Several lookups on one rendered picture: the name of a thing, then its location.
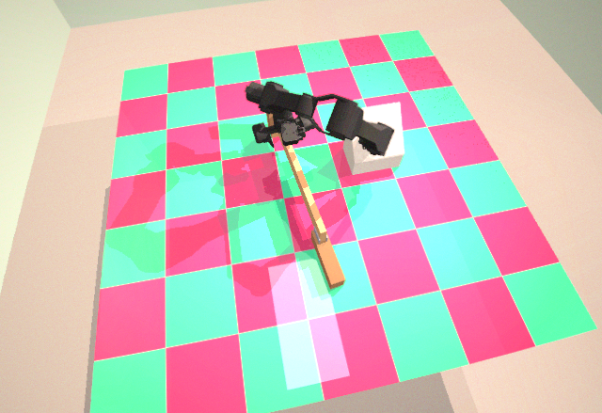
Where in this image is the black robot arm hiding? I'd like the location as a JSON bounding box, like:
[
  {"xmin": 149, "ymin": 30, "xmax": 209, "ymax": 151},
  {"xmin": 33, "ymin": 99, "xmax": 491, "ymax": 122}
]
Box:
[{"xmin": 244, "ymin": 81, "xmax": 395, "ymax": 156}]

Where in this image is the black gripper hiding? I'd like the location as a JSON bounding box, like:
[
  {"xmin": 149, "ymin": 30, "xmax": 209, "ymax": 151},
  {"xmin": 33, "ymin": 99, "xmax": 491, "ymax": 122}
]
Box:
[{"xmin": 251, "ymin": 112, "xmax": 315, "ymax": 148}]

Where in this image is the long wooden rail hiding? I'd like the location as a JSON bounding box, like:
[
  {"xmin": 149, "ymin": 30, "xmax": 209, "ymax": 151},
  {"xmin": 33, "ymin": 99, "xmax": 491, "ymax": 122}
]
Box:
[{"xmin": 277, "ymin": 133, "xmax": 327, "ymax": 242}]

